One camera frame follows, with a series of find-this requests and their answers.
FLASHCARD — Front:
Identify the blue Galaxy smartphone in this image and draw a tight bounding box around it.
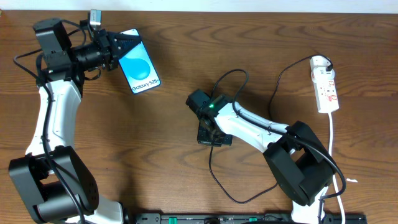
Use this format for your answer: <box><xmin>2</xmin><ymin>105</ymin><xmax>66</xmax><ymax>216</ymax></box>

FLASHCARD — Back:
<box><xmin>119</xmin><ymin>40</ymin><xmax>161</xmax><ymax>94</ymax></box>

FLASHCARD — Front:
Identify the black charger cable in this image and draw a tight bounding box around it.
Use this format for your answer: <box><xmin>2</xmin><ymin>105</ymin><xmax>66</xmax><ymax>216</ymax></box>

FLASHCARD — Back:
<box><xmin>207</xmin><ymin>54</ymin><xmax>334</xmax><ymax>204</ymax></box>

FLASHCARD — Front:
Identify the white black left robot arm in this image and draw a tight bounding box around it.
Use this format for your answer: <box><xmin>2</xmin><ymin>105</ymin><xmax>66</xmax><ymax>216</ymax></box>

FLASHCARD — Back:
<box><xmin>9</xmin><ymin>18</ymin><xmax>141</xmax><ymax>223</ymax></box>

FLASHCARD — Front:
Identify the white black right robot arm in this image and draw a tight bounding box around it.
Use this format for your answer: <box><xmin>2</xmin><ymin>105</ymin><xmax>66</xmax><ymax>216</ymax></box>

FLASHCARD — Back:
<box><xmin>186</xmin><ymin>90</ymin><xmax>339</xmax><ymax>223</ymax></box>

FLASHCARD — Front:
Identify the white power strip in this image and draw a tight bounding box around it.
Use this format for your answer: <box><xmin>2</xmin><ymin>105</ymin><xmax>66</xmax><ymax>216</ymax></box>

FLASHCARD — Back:
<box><xmin>310</xmin><ymin>55</ymin><xmax>340</xmax><ymax>114</ymax></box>

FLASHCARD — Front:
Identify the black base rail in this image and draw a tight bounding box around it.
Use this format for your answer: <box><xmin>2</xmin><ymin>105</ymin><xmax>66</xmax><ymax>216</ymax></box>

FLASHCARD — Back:
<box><xmin>133</xmin><ymin>213</ymin><xmax>368</xmax><ymax>224</ymax></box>

